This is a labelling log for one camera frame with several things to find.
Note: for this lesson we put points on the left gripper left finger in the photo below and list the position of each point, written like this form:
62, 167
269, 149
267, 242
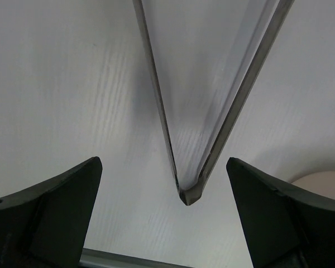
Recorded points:
46, 224

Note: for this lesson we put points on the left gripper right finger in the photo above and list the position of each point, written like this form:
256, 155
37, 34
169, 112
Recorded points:
284, 225

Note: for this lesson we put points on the metal tongs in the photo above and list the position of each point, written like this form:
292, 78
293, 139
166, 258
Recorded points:
203, 58

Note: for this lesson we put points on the steel lunch box bowl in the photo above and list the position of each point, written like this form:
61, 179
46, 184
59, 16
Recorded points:
321, 183

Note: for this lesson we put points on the aluminium mounting rail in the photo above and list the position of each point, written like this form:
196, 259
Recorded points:
94, 258

